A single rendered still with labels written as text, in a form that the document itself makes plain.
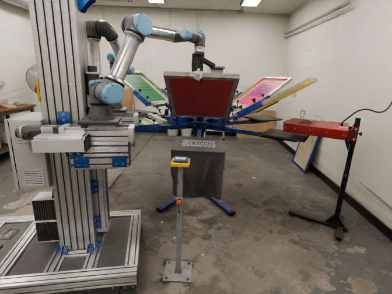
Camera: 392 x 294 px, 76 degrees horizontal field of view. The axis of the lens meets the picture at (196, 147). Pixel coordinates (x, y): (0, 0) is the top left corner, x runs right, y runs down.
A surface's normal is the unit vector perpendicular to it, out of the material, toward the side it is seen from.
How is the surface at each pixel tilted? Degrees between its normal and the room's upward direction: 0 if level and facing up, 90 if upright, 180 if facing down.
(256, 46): 90
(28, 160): 90
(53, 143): 90
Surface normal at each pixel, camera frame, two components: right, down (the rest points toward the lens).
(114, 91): 0.62, 0.35
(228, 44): -0.03, 0.28
